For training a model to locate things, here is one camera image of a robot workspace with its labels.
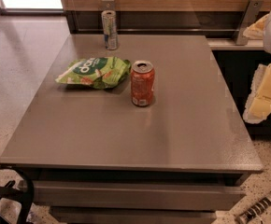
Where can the silver blue redbull can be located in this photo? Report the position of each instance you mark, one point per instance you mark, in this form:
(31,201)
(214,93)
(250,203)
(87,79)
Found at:
(110,29)

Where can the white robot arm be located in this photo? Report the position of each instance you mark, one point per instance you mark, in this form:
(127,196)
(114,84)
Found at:
(267,37)

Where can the green chip bag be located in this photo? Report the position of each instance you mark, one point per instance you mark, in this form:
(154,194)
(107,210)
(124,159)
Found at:
(98,73)

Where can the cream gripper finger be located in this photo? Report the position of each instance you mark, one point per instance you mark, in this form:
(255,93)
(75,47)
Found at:
(256,30)
(258,105)

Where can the black chair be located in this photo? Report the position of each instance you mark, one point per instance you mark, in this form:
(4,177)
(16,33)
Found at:
(24,198)

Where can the grey cabinet drawer front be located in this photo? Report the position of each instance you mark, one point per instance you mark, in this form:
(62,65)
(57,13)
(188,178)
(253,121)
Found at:
(136,195)

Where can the lower grey cabinet drawer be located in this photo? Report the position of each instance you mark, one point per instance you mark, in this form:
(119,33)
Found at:
(74,215)

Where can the black white striped tool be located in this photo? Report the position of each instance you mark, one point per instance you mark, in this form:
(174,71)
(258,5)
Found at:
(255,210)

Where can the left metal wall bracket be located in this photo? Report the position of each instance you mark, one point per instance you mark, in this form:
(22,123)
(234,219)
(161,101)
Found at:
(108,4)

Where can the orange red soda can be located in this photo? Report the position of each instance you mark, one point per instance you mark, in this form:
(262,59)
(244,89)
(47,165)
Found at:
(142,83)

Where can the metal wall bracket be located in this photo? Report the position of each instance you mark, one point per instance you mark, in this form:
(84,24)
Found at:
(108,4)
(249,17)

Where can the grey cabinet drawer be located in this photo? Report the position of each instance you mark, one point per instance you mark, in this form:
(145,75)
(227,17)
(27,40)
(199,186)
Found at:
(136,195)
(74,215)

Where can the right metal wall bracket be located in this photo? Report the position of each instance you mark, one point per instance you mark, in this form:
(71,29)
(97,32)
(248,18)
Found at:
(249,17)

